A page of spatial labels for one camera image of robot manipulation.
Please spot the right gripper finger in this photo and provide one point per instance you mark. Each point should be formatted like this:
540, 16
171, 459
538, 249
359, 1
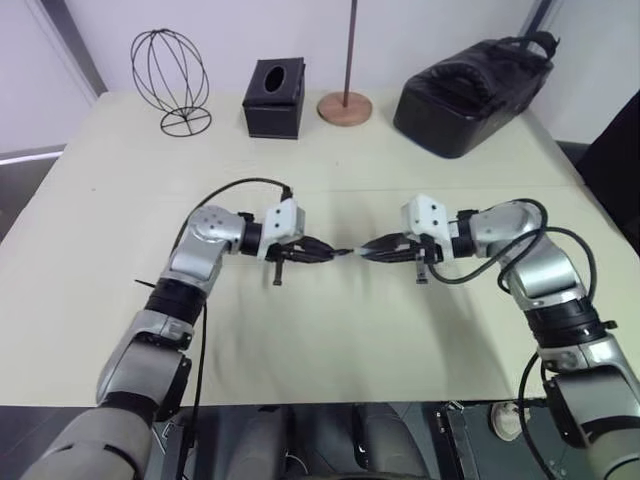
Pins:
390, 242
392, 256

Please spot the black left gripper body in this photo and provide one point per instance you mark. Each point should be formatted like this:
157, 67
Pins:
279, 255

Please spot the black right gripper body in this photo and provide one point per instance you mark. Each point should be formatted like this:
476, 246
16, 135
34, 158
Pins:
425, 252

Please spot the black marker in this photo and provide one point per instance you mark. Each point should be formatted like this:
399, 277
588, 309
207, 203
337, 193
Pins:
343, 251

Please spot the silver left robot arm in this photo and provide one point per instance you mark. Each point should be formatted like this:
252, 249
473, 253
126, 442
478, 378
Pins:
200, 250

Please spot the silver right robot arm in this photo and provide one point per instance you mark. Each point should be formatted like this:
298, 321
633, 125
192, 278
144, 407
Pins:
540, 270

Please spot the cream tablecloth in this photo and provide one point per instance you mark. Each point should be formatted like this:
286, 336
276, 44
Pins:
350, 330

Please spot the wooden round-base pole stand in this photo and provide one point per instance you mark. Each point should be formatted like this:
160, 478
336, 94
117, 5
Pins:
345, 109

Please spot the black leather tissue box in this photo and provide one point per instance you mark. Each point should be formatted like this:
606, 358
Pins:
272, 107

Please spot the black quilted bag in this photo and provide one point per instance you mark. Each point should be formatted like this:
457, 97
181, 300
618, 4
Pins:
450, 105

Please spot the white round object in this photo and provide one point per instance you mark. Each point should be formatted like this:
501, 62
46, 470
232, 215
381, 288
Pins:
504, 419

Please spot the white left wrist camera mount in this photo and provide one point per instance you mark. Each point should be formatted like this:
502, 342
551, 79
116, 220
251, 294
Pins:
282, 220

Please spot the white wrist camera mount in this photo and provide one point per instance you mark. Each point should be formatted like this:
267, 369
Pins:
425, 212
282, 220

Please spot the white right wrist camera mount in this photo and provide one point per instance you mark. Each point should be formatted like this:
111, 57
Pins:
425, 212

